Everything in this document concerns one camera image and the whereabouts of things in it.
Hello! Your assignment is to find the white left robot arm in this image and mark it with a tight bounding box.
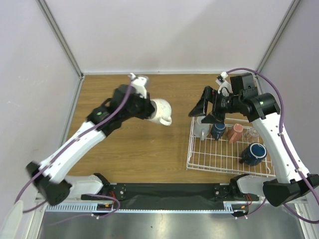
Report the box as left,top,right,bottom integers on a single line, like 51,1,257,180
26,83,155,206

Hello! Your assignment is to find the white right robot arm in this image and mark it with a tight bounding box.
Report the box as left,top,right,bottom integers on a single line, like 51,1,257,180
188,73,319,207

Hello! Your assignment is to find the grey cable duct rail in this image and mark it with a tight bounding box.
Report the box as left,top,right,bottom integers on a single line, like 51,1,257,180
46,201,114,213

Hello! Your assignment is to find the pink mug white inside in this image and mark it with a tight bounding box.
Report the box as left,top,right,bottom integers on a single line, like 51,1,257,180
227,123,244,144

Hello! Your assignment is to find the small dark blue mug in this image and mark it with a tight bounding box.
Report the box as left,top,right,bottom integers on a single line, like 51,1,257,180
210,123,226,141

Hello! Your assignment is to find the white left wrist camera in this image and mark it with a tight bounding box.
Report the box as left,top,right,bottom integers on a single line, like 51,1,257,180
128,73,149,99

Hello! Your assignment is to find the cream round mug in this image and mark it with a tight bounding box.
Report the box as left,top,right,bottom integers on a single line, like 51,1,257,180
148,99,172,126

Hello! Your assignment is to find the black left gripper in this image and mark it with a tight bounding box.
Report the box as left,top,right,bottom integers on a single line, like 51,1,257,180
121,90,155,121

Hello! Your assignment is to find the glossy dark blue mug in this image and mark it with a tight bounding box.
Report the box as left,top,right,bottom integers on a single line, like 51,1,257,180
239,142,267,166

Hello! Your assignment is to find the white wire dish rack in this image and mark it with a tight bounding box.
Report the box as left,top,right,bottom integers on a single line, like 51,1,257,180
186,118,275,178

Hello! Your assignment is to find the light grey footed cup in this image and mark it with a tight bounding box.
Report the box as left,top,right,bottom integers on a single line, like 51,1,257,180
193,116,211,141

